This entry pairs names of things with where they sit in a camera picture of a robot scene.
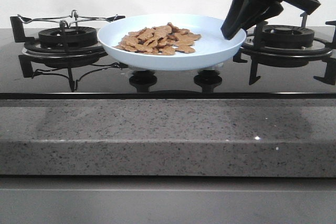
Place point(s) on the light blue plate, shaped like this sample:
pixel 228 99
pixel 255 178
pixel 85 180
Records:
pixel 210 50

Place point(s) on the brown meat pieces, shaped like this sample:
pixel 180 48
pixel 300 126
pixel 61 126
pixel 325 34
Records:
pixel 160 40

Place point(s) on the right black gas burner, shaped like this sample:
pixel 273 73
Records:
pixel 287 37

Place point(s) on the black gas burner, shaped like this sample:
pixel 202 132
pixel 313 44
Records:
pixel 287 37
pixel 75 37

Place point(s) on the right black pan support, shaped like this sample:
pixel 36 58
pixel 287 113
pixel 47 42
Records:
pixel 254 46

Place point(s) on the black pan support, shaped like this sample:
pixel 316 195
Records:
pixel 67 58
pixel 254 46

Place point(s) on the black glass gas cooktop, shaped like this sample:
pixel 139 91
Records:
pixel 105 80

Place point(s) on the right silver stove knob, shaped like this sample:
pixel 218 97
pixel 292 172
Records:
pixel 216 69

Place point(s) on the silver stove knob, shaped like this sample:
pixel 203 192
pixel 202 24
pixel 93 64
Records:
pixel 135 70
pixel 216 69

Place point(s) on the left silver stove knob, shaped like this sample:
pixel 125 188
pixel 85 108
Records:
pixel 135 70

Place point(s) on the left black pan support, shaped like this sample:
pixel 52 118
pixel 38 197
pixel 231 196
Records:
pixel 67 58

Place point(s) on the left black gas burner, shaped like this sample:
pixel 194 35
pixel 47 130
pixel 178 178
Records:
pixel 75 37

